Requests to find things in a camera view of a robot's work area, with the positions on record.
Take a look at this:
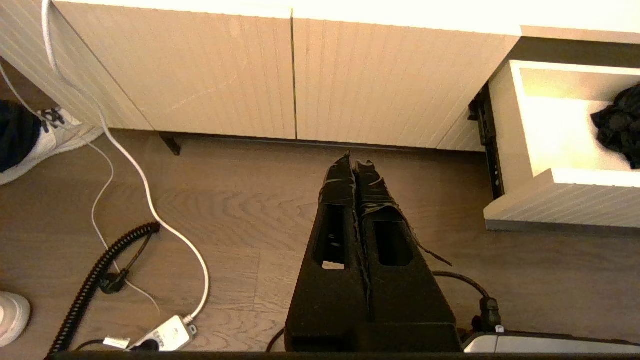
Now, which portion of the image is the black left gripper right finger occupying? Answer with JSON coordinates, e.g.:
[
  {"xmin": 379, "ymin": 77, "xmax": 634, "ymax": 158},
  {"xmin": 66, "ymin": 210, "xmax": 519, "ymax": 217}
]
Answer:
[{"xmin": 355, "ymin": 160, "xmax": 463, "ymax": 352}]

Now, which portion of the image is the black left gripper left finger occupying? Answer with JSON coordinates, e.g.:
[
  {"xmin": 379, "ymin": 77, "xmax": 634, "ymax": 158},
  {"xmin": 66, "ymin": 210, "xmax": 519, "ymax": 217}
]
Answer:
[{"xmin": 284, "ymin": 151, "xmax": 372, "ymax": 352}]

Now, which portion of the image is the white drawer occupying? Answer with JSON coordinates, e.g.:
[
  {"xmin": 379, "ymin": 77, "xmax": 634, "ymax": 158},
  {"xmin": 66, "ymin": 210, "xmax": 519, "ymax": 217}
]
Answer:
[{"xmin": 482, "ymin": 60, "xmax": 640, "ymax": 235}]

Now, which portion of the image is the black folding umbrella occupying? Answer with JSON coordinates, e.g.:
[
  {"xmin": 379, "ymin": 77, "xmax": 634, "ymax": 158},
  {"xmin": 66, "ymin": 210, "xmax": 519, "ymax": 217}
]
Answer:
[{"xmin": 590, "ymin": 82, "xmax": 640, "ymax": 171}]

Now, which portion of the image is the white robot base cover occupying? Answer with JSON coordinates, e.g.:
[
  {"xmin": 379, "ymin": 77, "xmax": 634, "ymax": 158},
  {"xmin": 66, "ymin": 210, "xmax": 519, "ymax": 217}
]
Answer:
[{"xmin": 462, "ymin": 331, "xmax": 640, "ymax": 354}]

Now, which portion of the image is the white low cabinet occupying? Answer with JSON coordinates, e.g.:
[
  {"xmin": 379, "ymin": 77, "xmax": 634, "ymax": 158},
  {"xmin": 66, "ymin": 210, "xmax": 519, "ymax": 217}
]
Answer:
[{"xmin": 0, "ymin": 0, "xmax": 640, "ymax": 153}]

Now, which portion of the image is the white power strip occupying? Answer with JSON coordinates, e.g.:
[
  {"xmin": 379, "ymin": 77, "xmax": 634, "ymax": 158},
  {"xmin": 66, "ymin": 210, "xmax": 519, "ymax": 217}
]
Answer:
[{"xmin": 127, "ymin": 315, "xmax": 198, "ymax": 353}]

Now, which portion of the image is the white sneaker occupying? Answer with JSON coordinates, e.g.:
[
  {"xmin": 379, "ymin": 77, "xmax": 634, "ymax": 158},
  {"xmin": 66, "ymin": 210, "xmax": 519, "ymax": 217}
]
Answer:
[
  {"xmin": 0, "ymin": 106, "xmax": 103, "ymax": 187},
  {"xmin": 0, "ymin": 291, "xmax": 32, "ymax": 347}
]

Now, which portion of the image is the black looped floor cable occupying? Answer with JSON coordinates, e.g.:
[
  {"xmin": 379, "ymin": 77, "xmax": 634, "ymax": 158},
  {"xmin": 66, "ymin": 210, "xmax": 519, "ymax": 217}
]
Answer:
[{"xmin": 266, "ymin": 270, "xmax": 502, "ymax": 352}]

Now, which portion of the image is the black drawer slide rail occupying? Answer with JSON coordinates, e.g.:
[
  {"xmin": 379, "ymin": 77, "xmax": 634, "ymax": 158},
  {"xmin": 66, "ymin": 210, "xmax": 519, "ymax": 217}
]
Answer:
[{"xmin": 468, "ymin": 82, "xmax": 504, "ymax": 201}]

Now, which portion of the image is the black coiled cable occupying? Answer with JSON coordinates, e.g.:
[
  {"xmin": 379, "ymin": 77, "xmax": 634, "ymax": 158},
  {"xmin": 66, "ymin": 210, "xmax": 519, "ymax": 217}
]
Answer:
[{"xmin": 47, "ymin": 221, "xmax": 162, "ymax": 357}]

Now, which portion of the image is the thin white charging cable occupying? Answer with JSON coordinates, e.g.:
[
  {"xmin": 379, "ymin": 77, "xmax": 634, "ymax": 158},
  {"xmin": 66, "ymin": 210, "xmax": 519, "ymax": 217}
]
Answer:
[{"xmin": 0, "ymin": 62, "xmax": 163, "ymax": 316}]

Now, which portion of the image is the thick white power cord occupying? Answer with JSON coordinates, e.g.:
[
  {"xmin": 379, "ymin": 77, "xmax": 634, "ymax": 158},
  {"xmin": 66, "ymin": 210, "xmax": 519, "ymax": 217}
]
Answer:
[{"xmin": 41, "ymin": 0, "xmax": 211, "ymax": 323}]

